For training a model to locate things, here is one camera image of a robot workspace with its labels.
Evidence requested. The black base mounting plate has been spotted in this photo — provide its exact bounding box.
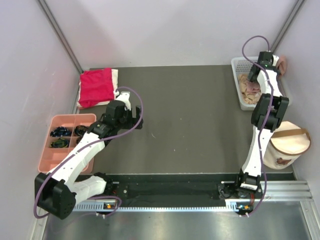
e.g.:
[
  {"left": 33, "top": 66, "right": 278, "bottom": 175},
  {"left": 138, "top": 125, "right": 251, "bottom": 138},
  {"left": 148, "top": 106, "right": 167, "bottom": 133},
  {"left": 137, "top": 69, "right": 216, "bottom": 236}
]
[{"left": 99, "top": 173, "right": 266, "bottom": 207}]

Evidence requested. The dark brown rolled sock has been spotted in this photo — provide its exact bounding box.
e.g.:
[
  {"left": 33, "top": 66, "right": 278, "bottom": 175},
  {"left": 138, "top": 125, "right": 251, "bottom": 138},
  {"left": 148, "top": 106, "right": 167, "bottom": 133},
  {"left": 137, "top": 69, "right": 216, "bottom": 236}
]
[{"left": 76, "top": 137, "right": 82, "bottom": 145}]

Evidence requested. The folded red t shirt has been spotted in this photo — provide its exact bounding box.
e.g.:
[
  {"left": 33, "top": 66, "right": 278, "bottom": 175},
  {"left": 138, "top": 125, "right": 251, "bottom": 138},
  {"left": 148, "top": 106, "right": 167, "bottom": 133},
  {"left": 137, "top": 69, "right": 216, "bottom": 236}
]
[{"left": 79, "top": 67, "right": 116, "bottom": 109}]

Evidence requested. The white perforated plastic basket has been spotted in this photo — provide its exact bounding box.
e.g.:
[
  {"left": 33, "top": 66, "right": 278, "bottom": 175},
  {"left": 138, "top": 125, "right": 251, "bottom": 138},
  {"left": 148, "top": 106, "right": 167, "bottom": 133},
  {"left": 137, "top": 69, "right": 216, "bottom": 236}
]
[{"left": 231, "top": 56, "right": 293, "bottom": 111}]

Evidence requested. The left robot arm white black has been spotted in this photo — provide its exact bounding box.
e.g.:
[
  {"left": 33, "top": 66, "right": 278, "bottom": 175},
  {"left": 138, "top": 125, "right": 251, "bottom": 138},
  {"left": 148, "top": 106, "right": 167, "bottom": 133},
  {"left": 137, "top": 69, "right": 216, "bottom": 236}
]
[{"left": 33, "top": 86, "right": 144, "bottom": 220}]

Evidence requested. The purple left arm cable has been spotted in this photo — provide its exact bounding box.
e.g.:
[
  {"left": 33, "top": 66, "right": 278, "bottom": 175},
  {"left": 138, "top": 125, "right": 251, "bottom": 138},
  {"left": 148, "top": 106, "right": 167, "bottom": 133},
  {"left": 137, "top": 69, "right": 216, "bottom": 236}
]
[{"left": 33, "top": 86, "right": 144, "bottom": 219}]

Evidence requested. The aluminium rail frame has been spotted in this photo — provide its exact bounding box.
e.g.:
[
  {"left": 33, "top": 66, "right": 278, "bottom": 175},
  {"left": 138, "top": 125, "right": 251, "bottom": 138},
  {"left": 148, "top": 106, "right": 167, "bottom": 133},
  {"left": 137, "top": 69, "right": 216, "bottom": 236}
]
[{"left": 31, "top": 180, "right": 320, "bottom": 240}]

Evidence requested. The cream round fabric bag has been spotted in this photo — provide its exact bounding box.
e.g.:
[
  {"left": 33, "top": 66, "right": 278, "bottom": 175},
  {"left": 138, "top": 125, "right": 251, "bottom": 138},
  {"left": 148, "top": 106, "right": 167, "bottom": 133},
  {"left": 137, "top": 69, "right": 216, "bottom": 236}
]
[{"left": 263, "top": 121, "right": 312, "bottom": 170}]

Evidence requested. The dark green rolled sock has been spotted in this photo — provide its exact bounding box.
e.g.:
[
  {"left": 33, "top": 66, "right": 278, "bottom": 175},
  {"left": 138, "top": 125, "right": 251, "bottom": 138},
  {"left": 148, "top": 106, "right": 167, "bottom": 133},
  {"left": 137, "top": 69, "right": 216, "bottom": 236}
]
[{"left": 50, "top": 137, "right": 70, "bottom": 149}]

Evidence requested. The pink printed t shirt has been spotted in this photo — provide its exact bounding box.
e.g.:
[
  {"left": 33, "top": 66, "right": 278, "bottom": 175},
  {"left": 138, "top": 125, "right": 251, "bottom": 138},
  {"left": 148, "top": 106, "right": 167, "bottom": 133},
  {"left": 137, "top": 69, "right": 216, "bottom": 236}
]
[{"left": 276, "top": 55, "right": 288, "bottom": 77}]

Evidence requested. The dark blue rolled sock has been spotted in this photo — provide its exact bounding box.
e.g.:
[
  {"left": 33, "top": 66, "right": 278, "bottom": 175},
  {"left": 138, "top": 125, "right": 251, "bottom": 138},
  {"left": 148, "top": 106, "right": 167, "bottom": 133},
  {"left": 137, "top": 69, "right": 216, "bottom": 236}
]
[{"left": 50, "top": 126, "right": 72, "bottom": 137}]

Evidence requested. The beige crumpled t shirt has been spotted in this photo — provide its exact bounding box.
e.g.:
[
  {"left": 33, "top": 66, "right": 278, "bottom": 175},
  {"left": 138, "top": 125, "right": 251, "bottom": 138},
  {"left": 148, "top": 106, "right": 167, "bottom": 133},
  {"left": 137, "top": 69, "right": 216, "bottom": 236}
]
[{"left": 238, "top": 73, "right": 262, "bottom": 105}]

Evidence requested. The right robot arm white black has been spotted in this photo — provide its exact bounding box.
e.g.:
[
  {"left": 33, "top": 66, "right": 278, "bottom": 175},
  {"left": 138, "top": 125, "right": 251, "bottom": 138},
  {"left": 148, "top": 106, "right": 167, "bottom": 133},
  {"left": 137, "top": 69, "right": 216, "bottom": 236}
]
[{"left": 233, "top": 51, "right": 290, "bottom": 198}]

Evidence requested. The black brown rolled sock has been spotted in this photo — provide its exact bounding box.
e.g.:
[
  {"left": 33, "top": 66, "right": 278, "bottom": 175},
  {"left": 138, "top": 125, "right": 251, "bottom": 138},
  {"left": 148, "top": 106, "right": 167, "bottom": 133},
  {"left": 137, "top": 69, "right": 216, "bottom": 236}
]
[{"left": 73, "top": 125, "right": 88, "bottom": 137}]

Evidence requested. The pink compartment tray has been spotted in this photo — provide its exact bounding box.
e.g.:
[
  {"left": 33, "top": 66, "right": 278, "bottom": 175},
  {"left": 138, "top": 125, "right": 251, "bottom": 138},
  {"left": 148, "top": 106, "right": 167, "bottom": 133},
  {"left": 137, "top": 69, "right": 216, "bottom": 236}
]
[{"left": 38, "top": 113, "right": 97, "bottom": 173}]

